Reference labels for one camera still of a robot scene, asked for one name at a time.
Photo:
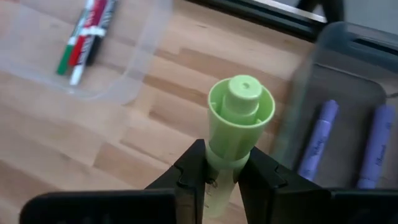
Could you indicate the black dry-erase marker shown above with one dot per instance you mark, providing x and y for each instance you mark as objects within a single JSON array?
[{"x": 77, "y": 76}]

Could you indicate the black metal rig frame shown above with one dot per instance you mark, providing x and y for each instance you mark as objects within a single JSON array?
[{"x": 264, "y": 18}]

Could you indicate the purple highlighter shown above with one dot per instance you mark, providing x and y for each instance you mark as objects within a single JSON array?
[
  {"x": 318, "y": 140},
  {"x": 376, "y": 146}
]

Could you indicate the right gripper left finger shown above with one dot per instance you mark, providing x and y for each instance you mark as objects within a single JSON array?
[{"x": 124, "y": 208}]

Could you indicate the clear plastic bin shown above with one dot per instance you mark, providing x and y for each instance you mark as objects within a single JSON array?
[{"x": 130, "y": 62}]

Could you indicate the red dry-erase marker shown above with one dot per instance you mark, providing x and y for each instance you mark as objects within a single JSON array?
[{"x": 77, "y": 49}]

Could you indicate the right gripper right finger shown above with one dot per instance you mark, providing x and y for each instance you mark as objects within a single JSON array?
[{"x": 295, "y": 205}]

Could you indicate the light green highlighter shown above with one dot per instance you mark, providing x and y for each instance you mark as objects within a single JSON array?
[{"x": 239, "y": 124}]

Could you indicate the green dry-erase marker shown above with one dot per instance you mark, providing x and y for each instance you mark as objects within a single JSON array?
[{"x": 65, "y": 60}]

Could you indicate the grey plastic bin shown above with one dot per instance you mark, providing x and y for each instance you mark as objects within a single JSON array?
[{"x": 348, "y": 81}]

